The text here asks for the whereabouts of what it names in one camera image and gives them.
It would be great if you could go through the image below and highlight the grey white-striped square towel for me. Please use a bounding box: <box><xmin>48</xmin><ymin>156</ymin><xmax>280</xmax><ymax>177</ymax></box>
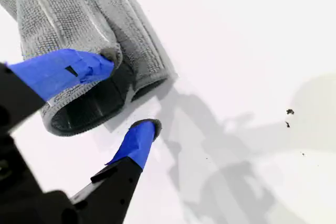
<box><xmin>0</xmin><ymin>0</ymin><xmax>179</xmax><ymax>137</ymax></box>

